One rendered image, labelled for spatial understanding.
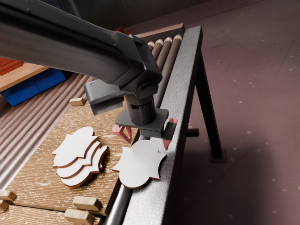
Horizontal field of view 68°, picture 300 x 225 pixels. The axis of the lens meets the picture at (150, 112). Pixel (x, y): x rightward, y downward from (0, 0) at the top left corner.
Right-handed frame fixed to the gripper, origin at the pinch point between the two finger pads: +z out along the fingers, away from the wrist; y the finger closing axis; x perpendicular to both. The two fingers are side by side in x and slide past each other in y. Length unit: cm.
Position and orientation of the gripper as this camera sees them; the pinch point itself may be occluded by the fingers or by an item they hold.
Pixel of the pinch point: (147, 143)
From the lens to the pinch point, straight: 55.6
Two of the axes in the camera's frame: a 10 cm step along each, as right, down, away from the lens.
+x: 3.0, -6.6, 6.9
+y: 9.5, 1.2, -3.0
